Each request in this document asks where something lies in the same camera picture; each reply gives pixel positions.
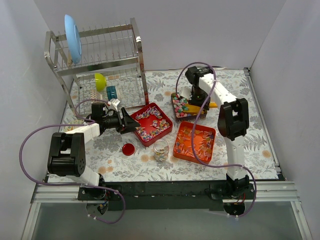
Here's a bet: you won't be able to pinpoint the yellow plastic scoop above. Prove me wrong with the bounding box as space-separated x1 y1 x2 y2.
183 102 218 114

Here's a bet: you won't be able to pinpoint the red tray swirl lollipops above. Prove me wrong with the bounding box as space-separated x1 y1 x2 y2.
130 102 173 147

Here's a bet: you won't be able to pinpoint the orange tray clear lollipops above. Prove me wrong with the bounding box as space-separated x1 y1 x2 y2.
173 121 216 164

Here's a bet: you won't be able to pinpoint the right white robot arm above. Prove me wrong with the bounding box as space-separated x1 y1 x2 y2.
185 66 250 199

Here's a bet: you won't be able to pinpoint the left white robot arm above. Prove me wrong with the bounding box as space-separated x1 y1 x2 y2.
47 103 140 200

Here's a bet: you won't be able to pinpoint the dark tin star candies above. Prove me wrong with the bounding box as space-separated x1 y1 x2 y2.
170 93 198 122

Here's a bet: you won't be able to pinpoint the red jar lid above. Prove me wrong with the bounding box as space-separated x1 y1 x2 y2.
122 143 136 156

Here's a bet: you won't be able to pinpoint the teal white cup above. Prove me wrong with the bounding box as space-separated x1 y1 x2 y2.
106 85 122 101

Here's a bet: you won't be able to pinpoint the patterned beige cup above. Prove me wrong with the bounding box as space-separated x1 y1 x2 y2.
90 89 103 103

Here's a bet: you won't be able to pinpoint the floral table mat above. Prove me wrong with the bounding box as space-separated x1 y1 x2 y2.
47 69 278 182

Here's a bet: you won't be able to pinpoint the clear glass jar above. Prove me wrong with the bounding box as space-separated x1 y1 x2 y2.
153 139 170 162

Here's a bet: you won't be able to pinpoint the lime green bowl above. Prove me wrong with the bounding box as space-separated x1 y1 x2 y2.
94 73 107 92

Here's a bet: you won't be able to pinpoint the steel dish rack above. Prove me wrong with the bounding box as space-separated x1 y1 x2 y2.
44 18 149 111

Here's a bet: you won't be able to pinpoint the floral painted small plate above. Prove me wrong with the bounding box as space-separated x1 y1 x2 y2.
63 119 84 132

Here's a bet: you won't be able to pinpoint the blue plate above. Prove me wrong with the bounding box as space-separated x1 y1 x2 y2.
64 14 82 65

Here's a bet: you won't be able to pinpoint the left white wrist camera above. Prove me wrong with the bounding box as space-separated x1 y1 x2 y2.
107 98 121 112

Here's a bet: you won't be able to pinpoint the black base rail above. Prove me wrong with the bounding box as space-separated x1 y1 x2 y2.
77 180 255 213

